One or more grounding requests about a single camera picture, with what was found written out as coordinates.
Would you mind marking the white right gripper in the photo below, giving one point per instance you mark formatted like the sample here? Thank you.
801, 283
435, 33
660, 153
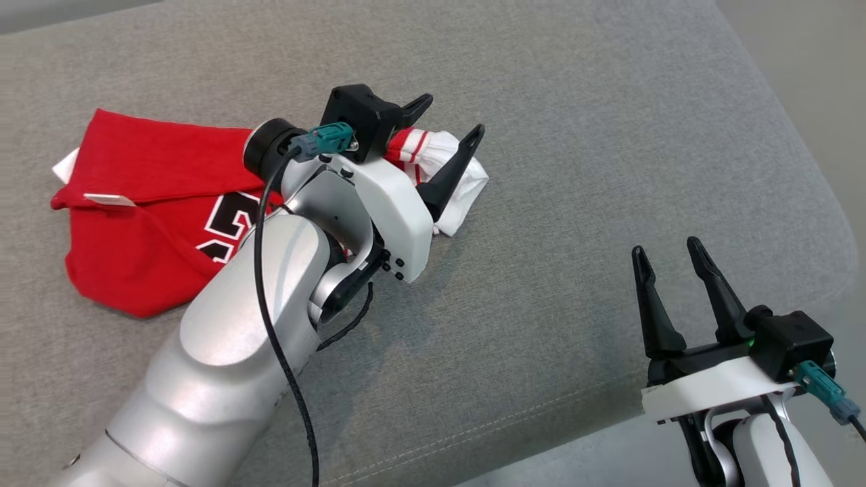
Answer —
710, 389

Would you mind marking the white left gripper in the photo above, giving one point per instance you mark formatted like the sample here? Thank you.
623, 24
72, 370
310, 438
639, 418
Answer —
399, 210

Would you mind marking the red basketball jersey white sleeves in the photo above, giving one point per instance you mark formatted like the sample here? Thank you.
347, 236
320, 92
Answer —
149, 162

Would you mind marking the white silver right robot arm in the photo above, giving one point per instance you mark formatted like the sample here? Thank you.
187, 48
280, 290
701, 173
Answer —
758, 453

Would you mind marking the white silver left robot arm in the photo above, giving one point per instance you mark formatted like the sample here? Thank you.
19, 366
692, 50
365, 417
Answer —
223, 352

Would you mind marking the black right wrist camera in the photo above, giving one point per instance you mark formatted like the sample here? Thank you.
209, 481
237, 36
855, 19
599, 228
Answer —
791, 341

